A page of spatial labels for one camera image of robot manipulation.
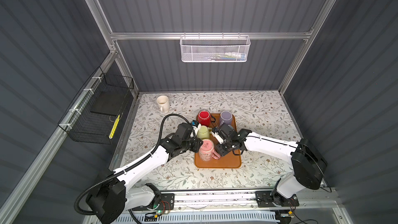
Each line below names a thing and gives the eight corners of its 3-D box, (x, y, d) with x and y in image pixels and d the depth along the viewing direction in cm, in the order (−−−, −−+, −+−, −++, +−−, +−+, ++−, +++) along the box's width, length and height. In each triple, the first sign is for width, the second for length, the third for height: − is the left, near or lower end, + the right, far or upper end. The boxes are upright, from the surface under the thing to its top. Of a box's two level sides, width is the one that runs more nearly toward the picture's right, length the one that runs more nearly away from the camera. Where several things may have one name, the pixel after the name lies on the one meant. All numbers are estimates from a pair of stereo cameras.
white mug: (157, 116, 108) (154, 108, 101) (160, 103, 116) (157, 95, 109) (168, 116, 108) (166, 108, 101) (170, 103, 116) (168, 95, 109)
